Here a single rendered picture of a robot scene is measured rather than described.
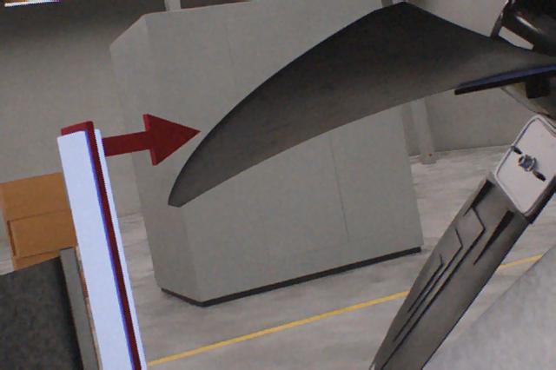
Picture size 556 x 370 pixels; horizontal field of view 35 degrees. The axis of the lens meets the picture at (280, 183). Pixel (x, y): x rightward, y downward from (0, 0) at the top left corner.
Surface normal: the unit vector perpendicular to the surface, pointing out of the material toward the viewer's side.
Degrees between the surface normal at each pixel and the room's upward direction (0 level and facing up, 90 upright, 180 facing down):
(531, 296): 55
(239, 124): 161
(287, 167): 90
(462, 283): 48
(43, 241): 90
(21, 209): 90
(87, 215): 90
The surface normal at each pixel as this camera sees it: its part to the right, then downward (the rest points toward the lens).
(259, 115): 0.37, 0.91
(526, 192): -0.87, -0.43
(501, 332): -0.30, -0.48
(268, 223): 0.37, -0.02
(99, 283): -0.75, 0.18
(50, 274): 0.93, -0.16
